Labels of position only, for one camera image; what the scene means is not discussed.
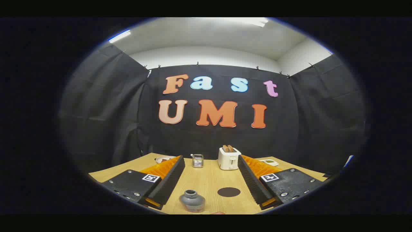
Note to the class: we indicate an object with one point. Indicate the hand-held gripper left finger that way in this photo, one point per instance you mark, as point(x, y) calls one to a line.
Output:
point(167, 183)

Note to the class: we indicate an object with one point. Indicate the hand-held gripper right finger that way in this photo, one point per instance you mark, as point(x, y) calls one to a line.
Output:
point(254, 183)

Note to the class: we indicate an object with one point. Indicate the dark brown round coaster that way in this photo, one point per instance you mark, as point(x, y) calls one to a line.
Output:
point(229, 192)

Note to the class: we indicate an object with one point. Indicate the silver bottle with red label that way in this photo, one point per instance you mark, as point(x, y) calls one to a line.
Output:
point(192, 201)

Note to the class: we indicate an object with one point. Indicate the white plate with food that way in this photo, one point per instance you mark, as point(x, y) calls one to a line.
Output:
point(162, 159)

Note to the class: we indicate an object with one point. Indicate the small white tray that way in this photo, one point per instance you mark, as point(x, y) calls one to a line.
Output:
point(270, 162)

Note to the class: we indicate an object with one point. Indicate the white toaster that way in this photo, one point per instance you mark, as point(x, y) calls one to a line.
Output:
point(228, 159)

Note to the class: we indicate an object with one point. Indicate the wooden table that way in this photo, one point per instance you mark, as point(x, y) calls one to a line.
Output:
point(206, 180)

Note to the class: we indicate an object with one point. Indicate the toast slice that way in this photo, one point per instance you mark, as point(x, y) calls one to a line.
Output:
point(231, 148)
point(225, 148)

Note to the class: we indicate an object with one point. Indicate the black backdrop cloth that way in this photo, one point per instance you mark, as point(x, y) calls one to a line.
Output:
point(128, 112)

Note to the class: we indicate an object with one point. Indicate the ceiling light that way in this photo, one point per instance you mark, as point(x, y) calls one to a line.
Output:
point(119, 36)
point(259, 22)

